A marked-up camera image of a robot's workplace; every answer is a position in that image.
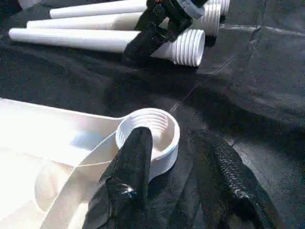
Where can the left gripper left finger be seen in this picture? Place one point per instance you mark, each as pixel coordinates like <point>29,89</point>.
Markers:
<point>126,191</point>

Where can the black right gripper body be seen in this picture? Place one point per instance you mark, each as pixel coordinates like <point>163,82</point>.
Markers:
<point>174,16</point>

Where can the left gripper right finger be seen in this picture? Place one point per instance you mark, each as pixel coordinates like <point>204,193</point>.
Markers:
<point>233,191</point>

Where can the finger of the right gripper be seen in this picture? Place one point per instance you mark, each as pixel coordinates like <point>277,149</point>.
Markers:
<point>143,45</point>

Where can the white plastic table leg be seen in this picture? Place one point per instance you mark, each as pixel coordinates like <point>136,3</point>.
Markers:
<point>86,21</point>
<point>71,40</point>
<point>95,8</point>

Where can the white plastic table top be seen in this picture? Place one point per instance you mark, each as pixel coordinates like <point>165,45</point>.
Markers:
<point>57,167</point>

